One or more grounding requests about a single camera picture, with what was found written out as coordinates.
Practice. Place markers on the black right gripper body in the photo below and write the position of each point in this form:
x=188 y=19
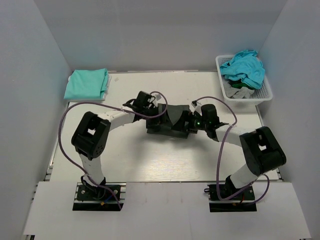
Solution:
x=196 y=123

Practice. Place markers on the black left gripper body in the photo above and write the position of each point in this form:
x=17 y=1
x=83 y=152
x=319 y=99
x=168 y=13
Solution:
x=151 y=111

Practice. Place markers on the dark grey t shirt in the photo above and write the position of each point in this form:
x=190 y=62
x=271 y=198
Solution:
x=173 y=123

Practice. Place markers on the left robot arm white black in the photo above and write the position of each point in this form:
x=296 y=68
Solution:
x=90 y=136

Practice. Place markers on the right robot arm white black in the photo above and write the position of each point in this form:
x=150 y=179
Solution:
x=261 y=150

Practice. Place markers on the grey cloth in basket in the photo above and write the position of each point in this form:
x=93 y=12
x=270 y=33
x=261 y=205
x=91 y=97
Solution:
x=237 y=93

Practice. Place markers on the green cloth in basket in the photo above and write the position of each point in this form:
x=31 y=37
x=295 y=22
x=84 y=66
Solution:
x=238 y=84

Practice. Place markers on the folded teal t shirt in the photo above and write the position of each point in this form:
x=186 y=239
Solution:
x=86 y=84

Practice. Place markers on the white plastic basket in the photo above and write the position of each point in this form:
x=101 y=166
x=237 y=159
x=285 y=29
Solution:
x=261 y=95

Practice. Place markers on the crumpled light blue t shirt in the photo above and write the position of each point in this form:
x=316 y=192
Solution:
x=246 y=68

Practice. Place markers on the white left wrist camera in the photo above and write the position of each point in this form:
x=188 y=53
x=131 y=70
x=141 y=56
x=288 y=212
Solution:
x=157 y=96

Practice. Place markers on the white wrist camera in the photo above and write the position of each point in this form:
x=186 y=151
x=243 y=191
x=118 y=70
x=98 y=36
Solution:
x=196 y=107
x=157 y=96

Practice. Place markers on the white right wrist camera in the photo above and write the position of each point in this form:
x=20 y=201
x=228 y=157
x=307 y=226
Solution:
x=196 y=107

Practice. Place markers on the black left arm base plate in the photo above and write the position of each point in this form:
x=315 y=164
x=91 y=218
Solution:
x=85 y=200

